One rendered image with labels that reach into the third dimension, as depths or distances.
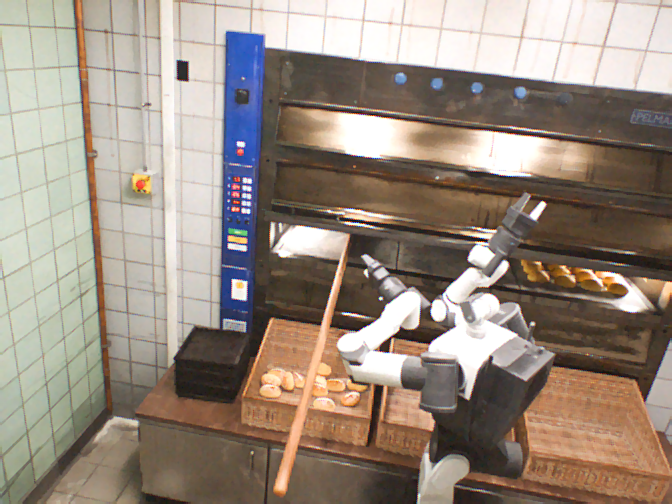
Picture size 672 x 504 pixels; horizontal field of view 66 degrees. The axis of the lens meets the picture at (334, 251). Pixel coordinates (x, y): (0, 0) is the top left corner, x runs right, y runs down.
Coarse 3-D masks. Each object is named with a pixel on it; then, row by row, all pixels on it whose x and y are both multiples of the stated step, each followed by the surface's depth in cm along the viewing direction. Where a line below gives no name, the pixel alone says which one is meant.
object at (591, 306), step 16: (272, 256) 250; (288, 256) 250; (304, 256) 252; (352, 272) 247; (400, 272) 246; (416, 272) 248; (480, 288) 240; (496, 288) 240; (512, 288) 242; (544, 304) 238; (560, 304) 237; (576, 304) 235; (592, 304) 235; (608, 304) 237; (640, 320) 233; (656, 320) 232
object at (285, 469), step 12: (348, 240) 269; (348, 252) 256; (336, 276) 229; (336, 288) 217; (324, 324) 190; (324, 336) 183; (312, 360) 169; (312, 372) 163; (312, 384) 158; (300, 408) 147; (300, 420) 142; (300, 432) 139; (288, 444) 134; (288, 456) 130; (288, 468) 127; (276, 480) 124; (288, 480) 124; (276, 492) 121
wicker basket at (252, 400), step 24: (264, 336) 249; (312, 336) 258; (336, 336) 256; (264, 360) 255; (288, 360) 261; (336, 360) 258; (264, 408) 222; (288, 408) 220; (312, 408) 218; (336, 408) 242; (360, 408) 243; (288, 432) 224; (312, 432) 223; (336, 432) 221; (360, 432) 219
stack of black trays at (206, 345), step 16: (192, 336) 250; (208, 336) 251; (224, 336) 253; (240, 336) 254; (192, 352) 238; (208, 352) 239; (224, 352) 241; (240, 352) 240; (176, 368) 235; (192, 368) 233; (208, 368) 232; (224, 368) 231; (240, 368) 240; (176, 384) 236; (192, 384) 236; (208, 384) 235; (224, 384) 234; (240, 384) 248; (224, 400) 237
